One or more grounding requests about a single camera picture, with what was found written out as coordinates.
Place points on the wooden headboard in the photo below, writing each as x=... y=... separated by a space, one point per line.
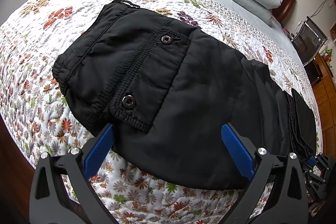
x=283 y=10

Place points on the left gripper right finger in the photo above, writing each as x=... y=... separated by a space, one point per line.
x=255 y=164

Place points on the wooden cabinet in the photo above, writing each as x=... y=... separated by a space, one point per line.
x=324 y=91

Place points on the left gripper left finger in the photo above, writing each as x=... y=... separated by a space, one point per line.
x=81 y=165

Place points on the black mesh office chair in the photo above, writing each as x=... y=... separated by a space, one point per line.
x=308 y=41

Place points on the black pants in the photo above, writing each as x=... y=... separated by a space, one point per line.
x=168 y=88

